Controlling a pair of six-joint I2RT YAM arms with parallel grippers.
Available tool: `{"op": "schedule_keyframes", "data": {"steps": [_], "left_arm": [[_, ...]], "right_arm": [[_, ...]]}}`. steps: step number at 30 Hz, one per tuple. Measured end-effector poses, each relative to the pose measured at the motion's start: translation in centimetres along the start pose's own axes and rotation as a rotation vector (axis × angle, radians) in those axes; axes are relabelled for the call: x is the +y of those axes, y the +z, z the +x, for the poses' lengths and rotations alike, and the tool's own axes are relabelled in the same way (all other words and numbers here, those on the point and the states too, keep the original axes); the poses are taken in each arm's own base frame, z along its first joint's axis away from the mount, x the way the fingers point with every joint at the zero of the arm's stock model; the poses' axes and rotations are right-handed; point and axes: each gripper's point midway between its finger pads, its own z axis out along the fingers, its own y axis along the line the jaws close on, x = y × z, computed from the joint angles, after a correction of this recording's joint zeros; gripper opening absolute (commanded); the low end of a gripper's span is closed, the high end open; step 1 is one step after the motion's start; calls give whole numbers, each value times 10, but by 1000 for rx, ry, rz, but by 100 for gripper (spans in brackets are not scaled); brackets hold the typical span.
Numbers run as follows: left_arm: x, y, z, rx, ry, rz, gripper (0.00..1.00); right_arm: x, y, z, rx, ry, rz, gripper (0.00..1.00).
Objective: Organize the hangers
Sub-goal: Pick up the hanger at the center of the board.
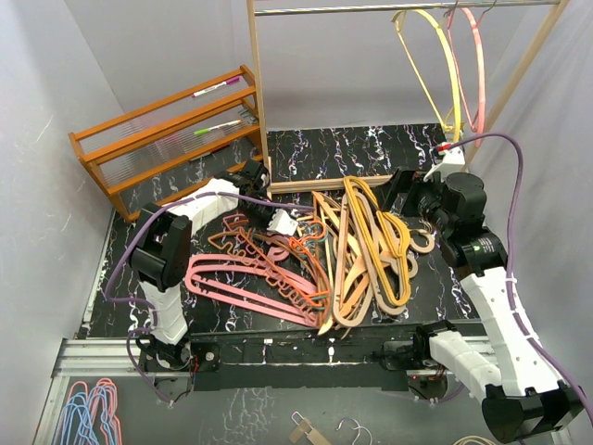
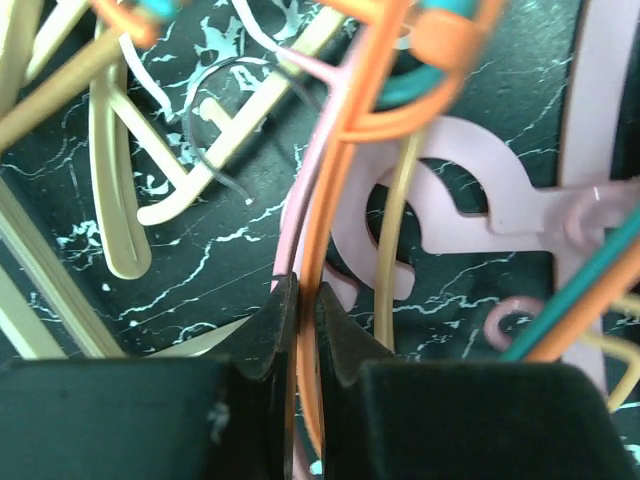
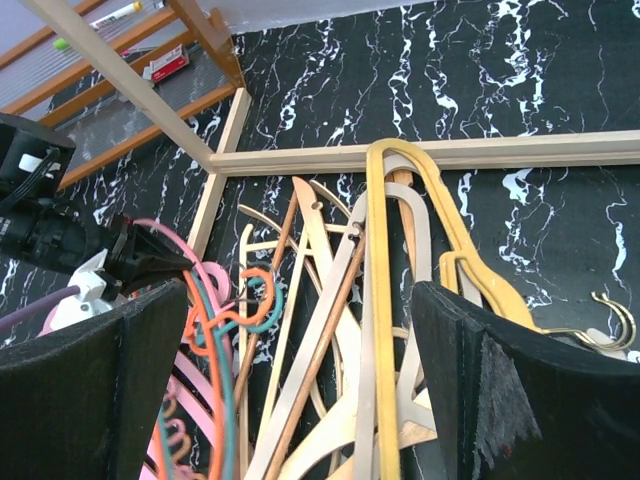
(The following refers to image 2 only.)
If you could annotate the cream thin plastic hanger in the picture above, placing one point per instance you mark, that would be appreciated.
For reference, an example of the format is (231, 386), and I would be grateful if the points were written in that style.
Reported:
(113, 116)

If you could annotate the silver hook wire hanger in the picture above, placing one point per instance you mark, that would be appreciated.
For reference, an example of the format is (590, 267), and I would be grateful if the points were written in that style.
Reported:
(213, 135)

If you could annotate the orange plastic hanger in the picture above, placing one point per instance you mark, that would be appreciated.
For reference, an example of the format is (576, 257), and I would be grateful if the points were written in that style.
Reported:
(449, 44)

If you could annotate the teal wire hanger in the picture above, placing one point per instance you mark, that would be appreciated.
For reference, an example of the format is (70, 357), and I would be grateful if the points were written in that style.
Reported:
(397, 91)

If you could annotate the thick pink plastic hanger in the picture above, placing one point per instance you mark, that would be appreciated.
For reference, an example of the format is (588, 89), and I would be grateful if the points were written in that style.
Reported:
(567, 220)

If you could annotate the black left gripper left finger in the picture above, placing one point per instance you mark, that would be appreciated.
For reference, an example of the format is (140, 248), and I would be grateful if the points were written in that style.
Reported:
(226, 414)

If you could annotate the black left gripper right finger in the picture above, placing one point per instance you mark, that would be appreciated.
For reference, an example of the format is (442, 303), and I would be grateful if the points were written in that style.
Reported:
(387, 418)

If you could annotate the light wooden clothes rack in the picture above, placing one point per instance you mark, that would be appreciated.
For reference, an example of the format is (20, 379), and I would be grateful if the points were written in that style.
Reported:
(45, 270)

